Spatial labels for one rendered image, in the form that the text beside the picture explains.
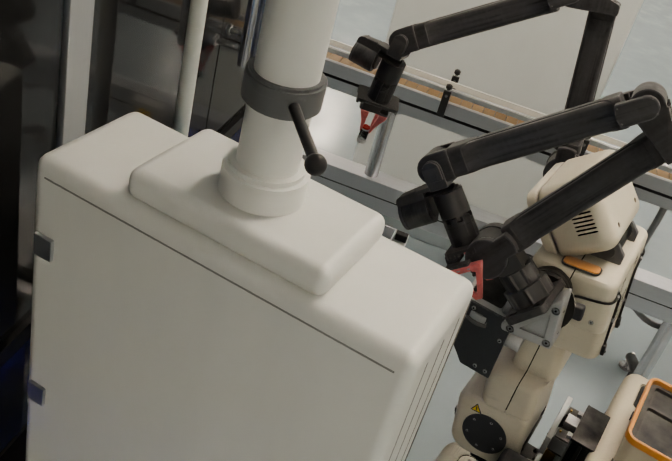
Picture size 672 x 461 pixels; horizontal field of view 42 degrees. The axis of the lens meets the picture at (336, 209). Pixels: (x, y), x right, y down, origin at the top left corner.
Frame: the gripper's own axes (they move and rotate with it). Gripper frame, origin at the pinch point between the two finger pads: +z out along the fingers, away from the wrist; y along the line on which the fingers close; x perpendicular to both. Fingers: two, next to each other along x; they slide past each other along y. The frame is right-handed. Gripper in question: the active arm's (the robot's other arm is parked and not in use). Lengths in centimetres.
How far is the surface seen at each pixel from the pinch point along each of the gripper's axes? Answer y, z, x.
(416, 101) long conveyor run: -23, 26, -68
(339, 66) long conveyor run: 4, 27, -75
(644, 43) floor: -243, 123, -446
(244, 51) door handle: 32, -33, 42
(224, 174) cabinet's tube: 28, -53, 105
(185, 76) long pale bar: 39, -40, 68
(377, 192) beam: -24, 66, -68
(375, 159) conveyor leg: -19, 55, -72
